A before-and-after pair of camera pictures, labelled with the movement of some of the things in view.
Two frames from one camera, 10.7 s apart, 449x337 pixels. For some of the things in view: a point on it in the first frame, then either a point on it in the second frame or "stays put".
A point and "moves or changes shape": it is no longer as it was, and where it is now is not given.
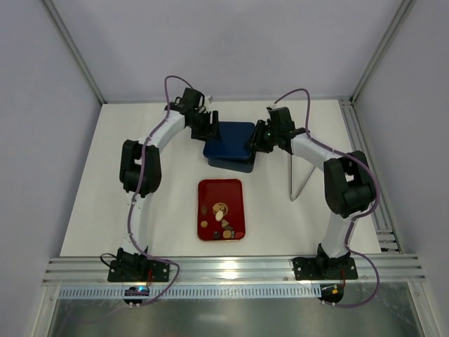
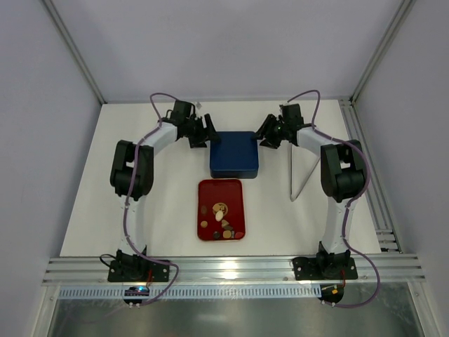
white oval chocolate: [219, 215] stays put
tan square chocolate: [226, 234] stays put
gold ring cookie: [223, 207] stays put
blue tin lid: [235, 141] moves or changes shape
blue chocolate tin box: [245, 166] → [234, 174]
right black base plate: [310, 268] stays put
